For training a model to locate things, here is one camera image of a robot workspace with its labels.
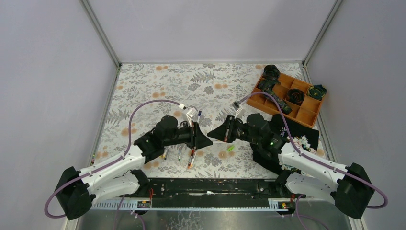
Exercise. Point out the floral patterned table mat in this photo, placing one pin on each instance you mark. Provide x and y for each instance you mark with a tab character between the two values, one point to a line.
144	93

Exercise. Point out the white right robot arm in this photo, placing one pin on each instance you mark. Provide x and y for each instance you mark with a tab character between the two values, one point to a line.
344	186

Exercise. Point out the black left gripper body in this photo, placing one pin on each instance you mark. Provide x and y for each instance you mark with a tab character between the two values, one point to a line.
194	135

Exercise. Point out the dark green rolled flower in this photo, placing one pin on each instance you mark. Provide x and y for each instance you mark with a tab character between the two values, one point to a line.
317	92

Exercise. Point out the dark rolled flower in tray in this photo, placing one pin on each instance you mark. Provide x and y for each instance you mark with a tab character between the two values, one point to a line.
295	96

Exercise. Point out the clear pen orange end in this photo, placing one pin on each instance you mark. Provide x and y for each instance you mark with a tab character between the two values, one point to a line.
191	158

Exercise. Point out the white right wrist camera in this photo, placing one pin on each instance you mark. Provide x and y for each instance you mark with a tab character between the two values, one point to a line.
239	111

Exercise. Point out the white pen black cap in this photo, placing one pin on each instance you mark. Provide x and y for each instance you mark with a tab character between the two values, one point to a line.
194	158

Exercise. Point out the wooden compartment tray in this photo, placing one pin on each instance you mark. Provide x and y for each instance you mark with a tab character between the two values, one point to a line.
306	114

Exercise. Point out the dark patterned fabric roll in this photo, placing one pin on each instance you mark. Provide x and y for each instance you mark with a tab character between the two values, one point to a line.
267	85

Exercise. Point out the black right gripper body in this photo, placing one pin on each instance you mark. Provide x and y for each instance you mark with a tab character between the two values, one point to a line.
228	129

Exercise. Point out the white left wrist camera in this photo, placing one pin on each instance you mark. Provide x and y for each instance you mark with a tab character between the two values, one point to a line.
188	112

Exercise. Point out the black floral cloth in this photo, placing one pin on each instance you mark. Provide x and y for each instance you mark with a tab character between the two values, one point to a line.
304	137

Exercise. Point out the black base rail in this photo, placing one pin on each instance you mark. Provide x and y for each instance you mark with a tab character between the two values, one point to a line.
211	192

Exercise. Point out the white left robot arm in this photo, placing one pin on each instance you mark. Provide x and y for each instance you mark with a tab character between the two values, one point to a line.
78	190

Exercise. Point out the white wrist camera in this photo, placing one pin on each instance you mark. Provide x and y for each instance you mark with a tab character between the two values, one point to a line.
188	112
239	111

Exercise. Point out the dark rolled fabric flower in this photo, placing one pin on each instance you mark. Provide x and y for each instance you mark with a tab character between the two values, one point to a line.
271	72

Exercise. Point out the white slotted cable duct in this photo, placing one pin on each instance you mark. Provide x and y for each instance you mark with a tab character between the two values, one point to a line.
138	205

